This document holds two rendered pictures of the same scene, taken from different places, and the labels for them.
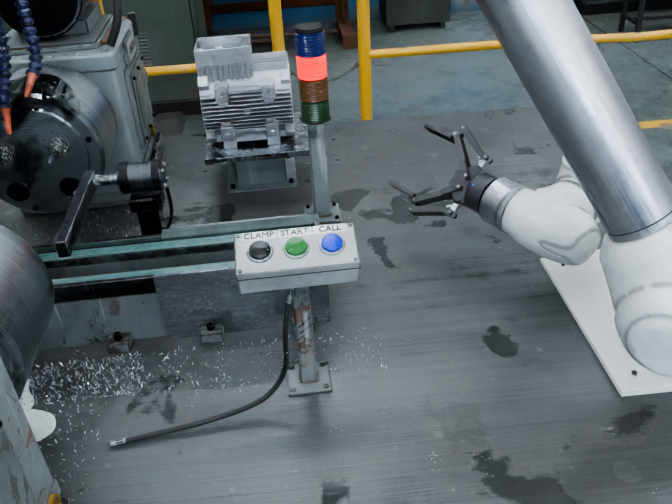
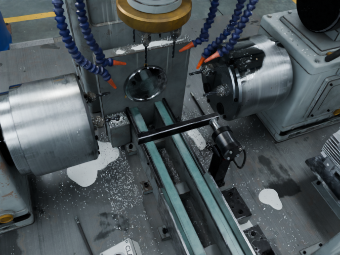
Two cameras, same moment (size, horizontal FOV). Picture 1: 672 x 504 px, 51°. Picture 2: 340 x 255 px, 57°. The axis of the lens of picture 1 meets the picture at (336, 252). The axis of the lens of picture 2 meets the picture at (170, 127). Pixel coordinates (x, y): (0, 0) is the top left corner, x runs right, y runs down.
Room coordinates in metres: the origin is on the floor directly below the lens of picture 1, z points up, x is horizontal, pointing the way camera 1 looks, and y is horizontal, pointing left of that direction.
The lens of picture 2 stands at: (0.82, -0.09, 1.72)
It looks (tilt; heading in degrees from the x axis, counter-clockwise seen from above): 50 degrees down; 68
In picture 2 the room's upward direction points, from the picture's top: 5 degrees clockwise
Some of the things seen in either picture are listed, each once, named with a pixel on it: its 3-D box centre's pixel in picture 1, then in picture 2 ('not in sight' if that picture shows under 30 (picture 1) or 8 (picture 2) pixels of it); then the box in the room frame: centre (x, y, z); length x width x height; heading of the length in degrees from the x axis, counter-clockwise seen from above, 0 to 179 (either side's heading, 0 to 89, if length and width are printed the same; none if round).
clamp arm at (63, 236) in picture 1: (79, 210); (178, 128); (1.06, 0.43, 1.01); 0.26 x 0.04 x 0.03; 4
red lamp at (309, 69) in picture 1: (311, 64); not in sight; (1.36, 0.03, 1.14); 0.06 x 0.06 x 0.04
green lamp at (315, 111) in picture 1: (314, 108); not in sight; (1.36, 0.03, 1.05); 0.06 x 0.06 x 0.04
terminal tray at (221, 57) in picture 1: (224, 58); not in sight; (1.55, 0.22, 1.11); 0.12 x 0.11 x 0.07; 94
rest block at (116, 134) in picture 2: not in sight; (118, 129); (0.91, 0.60, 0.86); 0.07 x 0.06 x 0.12; 4
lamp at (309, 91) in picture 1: (313, 86); not in sight; (1.36, 0.03, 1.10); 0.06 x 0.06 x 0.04
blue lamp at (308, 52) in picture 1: (310, 42); not in sight; (1.36, 0.03, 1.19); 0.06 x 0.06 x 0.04
